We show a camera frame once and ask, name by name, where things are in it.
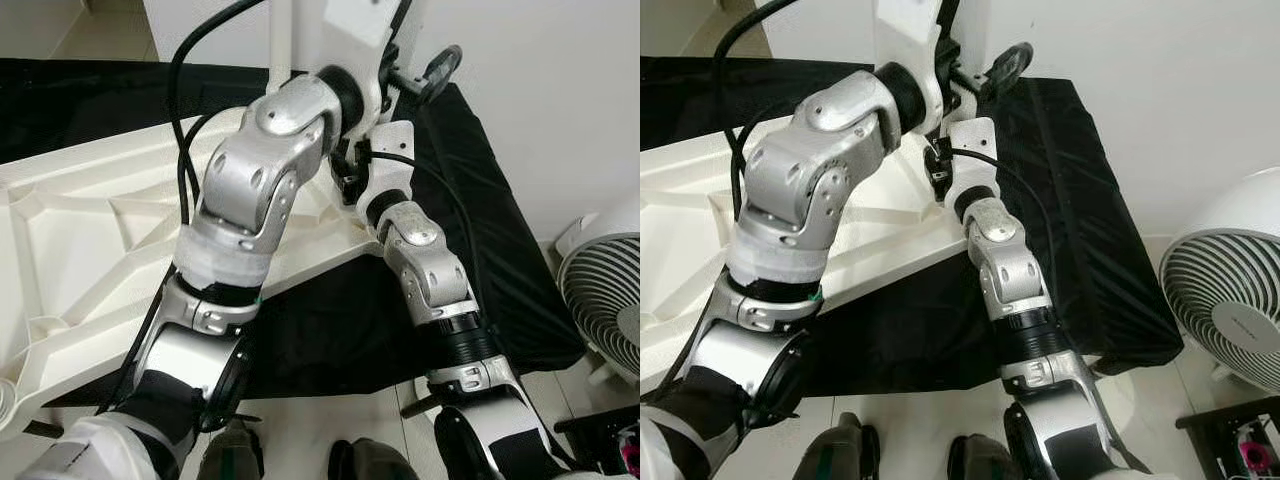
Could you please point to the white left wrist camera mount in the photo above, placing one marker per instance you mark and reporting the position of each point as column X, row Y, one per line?
column 350, row 30
column 905, row 40

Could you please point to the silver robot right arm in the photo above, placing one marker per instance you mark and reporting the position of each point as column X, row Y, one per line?
column 430, row 270
column 1015, row 270

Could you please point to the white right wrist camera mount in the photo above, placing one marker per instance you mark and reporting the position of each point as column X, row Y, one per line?
column 970, row 165
column 390, row 170

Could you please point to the black slanted table leg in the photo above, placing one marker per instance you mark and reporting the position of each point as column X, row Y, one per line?
column 42, row 429
column 418, row 407

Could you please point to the dark robot right foot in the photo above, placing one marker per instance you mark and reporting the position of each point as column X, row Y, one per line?
column 985, row 462
column 375, row 463

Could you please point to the dark robot left foot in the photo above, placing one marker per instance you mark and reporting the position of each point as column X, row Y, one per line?
column 232, row 455
column 840, row 452

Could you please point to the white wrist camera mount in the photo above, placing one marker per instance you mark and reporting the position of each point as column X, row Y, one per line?
column 390, row 170
column 970, row 165
column 905, row 40
column 350, row 30

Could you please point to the black tablecloth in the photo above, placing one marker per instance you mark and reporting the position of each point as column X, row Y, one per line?
column 500, row 200
column 1100, row 200

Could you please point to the pink round reel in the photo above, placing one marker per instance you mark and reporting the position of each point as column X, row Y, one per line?
column 1250, row 445
column 631, row 458

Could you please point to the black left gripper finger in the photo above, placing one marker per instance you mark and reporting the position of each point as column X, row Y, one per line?
column 1010, row 70
column 443, row 72

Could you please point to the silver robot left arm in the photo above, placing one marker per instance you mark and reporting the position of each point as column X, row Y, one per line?
column 260, row 170
column 810, row 170

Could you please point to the dark robot foot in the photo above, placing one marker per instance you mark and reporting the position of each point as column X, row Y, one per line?
column 840, row 452
column 232, row 455
column 375, row 463
column 985, row 462

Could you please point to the black floor stand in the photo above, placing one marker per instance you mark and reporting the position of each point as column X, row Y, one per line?
column 600, row 435
column 1225, row 435

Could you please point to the white plastic table leg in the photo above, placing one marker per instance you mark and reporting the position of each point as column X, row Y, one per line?
column 415, row 25
column 282, row 35
column 970, row 25

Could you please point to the white round floor fan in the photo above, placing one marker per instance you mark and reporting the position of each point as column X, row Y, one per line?
column 1225, row 290
column 605, row 290

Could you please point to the white plastic table top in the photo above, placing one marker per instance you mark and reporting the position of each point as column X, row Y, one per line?
column 80, row 230
column 680, row 230

